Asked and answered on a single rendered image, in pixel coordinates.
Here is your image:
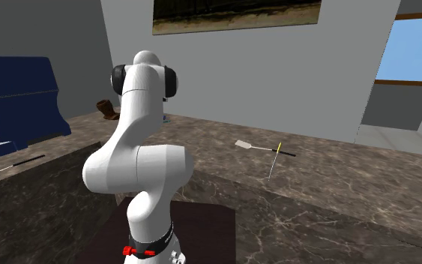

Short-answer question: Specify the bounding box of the dark robot stand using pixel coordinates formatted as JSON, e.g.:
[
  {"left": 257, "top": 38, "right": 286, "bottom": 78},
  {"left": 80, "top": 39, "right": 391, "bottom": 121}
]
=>
[{"left": 72, "top": 196, "right": 237, "bottom": 264}]

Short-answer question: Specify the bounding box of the brown boot-shaped vase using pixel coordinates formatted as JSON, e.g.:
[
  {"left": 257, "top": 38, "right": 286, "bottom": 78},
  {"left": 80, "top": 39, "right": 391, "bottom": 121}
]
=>
[{"left": 95, "top": 99, "right": 121, "bottom": 122}]

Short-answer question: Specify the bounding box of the blue appliance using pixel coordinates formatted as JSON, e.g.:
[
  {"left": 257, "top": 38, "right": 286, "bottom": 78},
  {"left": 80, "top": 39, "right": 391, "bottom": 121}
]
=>
[{"left": 0, "top": 55, "right": 72, "bottom": 164}]

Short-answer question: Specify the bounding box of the wooden-framed window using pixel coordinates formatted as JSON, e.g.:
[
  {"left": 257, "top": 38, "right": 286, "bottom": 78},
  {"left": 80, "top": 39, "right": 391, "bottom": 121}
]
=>
[{"left": 373, "top": 10, "right": 422, "bottom": 88}]

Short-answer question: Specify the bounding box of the white spatula with black handle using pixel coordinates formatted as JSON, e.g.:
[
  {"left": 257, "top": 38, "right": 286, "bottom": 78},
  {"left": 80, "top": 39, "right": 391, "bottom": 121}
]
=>
[{"left": 234, "top": 139, "right": 297, "bottom": 158}]

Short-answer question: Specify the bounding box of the yellow-handled metal skewer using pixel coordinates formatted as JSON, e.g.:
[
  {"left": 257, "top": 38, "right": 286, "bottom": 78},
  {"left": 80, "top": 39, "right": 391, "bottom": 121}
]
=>
[{"left": 267, "top": 142, "right": 283, "bottom": 182}]

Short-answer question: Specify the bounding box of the dark landscape wall picture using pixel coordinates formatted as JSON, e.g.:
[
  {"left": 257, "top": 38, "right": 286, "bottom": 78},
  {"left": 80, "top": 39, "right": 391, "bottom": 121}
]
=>
[{"left": 151, "top": 0, "right": 322, "bottom": 36}]

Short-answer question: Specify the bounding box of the black-handled metal skewer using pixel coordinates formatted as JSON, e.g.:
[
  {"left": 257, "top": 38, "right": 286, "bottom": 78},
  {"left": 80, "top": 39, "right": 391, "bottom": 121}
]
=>
[{"left": 0, "top": 154, "right": 46, "bottom": 182}]

